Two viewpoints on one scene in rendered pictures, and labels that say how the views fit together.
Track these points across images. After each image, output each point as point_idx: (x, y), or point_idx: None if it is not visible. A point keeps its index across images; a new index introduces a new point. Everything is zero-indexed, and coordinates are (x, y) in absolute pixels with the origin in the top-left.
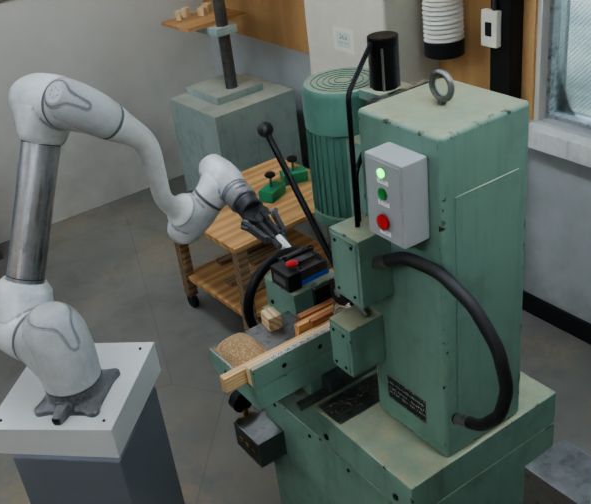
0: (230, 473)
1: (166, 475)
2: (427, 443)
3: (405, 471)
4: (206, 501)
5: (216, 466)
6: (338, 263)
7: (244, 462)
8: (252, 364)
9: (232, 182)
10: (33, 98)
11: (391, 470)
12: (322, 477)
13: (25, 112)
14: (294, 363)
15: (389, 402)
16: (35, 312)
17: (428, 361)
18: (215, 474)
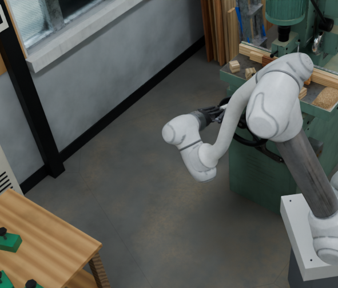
0: (237, 274)
1: None
2: (331, 58)
3: None
4: (263, 279)
5: (234, 284)
6: None
7: (226, 270)
8: None
9: (194, 116)
10: (295, 90)
11: None
12: (323, 124)
13: (298, 105)
14: None
15: (322, 63)
16: None
17: None
18: (241, 282)
